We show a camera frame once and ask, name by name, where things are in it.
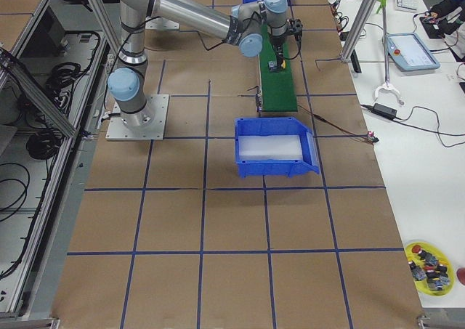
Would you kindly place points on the green conveyor belt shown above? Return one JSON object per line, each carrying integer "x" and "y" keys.
{"x": 277, "y": 87}

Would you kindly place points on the blue bin far right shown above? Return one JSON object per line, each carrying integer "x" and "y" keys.
{"x": 277, "y": 126}

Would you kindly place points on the silver reacher grabber tool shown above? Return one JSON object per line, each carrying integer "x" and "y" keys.
{"x": 386, "y": 86}

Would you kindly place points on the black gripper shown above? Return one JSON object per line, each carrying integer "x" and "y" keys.
{"x": 277, "y": 43}

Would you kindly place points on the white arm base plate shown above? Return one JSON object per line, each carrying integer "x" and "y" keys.
{"x": 161, "y": 24}
{"x": 148, "y": 124}

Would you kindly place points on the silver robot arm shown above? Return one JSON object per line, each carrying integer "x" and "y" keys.
{"x": 203, "y": 67}

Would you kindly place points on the yellow tray of buttons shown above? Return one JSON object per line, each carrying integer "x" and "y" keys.
{"x": 431, "y": 270}

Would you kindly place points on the aluminium frame post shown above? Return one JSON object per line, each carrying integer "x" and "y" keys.
{"x": 357, "y": 26}

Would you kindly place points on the teach pendant tablet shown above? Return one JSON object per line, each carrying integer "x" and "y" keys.
{"x": 410, "y": 53}

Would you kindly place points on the white foam pad right bin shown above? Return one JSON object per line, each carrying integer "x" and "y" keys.
{"x": 272, "y": 147}

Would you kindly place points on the black power adapter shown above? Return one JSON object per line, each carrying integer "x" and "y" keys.
{"x": 384, "y": 111}

